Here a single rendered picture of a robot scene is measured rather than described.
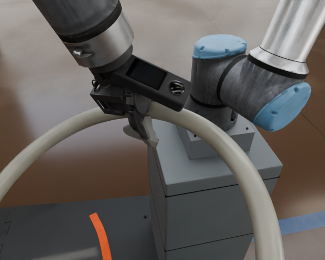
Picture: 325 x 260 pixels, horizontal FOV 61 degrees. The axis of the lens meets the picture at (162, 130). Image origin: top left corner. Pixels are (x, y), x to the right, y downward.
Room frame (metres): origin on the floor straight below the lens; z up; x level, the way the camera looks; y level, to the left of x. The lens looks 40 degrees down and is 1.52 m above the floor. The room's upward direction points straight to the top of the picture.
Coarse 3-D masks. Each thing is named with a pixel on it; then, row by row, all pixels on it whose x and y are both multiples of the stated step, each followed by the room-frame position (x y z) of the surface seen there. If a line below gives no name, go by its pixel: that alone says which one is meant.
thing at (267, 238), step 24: (72, 120) 0.40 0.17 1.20; (96, 120) 0.40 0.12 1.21; (168, 120) 0.36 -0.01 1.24; (192, 120) 0.33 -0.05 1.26; (48, 144) 0.37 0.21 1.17; (216, 144) 0.28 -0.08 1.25; (24, 168) 0.34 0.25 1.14; (240, 168) 0.24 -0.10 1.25; (0, 192) 0.29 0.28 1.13; (264, 192) 0.20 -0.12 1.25; (264, 216) 0.18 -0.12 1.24; (264, 240) 0.15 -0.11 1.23
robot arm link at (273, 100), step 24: (288, 0) 0.64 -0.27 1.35; (312, 0) 0.61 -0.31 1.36; (288, 24) 0.61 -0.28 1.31; (312, 24) 0.60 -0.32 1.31; (264, 48) 0.62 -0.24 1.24; (288, 48) 0.59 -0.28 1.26; (240, 72) 0.63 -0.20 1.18; (264, 72) 0.58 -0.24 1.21; (288, 72) 0.56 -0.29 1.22; (240, 96) 0.59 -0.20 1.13; (264, 96) 0.55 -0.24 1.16; (288, 96) 0.52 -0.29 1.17; (264, 120) 0.52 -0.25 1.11; (288, 120) 0.56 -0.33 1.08
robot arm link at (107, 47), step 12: (120, 24) 0.34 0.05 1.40; (96, 36) 0.32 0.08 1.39; (108, 36) 0.32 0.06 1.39; (120, 36) 0.34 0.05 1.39; (132, 36) 0.36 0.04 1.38; (72, 48) 0.33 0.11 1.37; (84, 48) 0.32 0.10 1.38; (96, 48) 0.32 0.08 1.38; (108, 48) 0.32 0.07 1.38; (120, 48) 0.33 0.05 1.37; (84, 60) 0.33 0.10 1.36; (96, 60) 0.32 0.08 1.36; (108, 60) 0.33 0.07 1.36
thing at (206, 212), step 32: (160, 128) 0.80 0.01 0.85; (160, 160) 0.63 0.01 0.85; (192, 160) 0.63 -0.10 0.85; (256, 160) 0.63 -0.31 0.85; (160, 192) 0.60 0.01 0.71; (192, 192) 0.55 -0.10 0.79; (224, 192) 0.57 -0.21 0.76; (160, 224) 0.61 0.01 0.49; (192, 224) 0.55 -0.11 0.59; (224, 224) 0.58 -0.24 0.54; (160, 256) 0.61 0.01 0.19; (192, 256) 0.55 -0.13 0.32; (224, 256) 0.59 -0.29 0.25
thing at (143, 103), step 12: (132, 48) 0.37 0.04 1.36; (120, 60) 0.34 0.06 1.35; (96, 72) 0.34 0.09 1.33; (108, 72) 0.37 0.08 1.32; (96, 84) 0.39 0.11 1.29; (108, 84) 0.38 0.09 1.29; (96, 96) 0.37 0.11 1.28; (108, 96) 0.36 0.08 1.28; (120, 96) 0.35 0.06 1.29; (132, 96) 0.35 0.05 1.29; (144, 96) 0.37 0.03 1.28; (108, 108) 0.38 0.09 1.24; (120, 108) 0.37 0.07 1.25; (144, 108) 0.36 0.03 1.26
